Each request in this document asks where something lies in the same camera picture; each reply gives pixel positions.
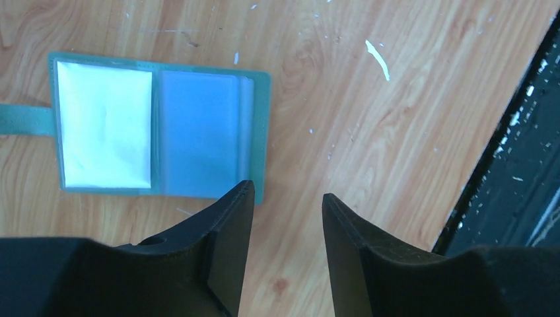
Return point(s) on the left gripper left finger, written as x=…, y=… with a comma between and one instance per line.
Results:
x=195, y=268

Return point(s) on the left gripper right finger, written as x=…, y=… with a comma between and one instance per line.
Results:
x=373, y=273

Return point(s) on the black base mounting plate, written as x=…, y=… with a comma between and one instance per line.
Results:
x=512, y=196

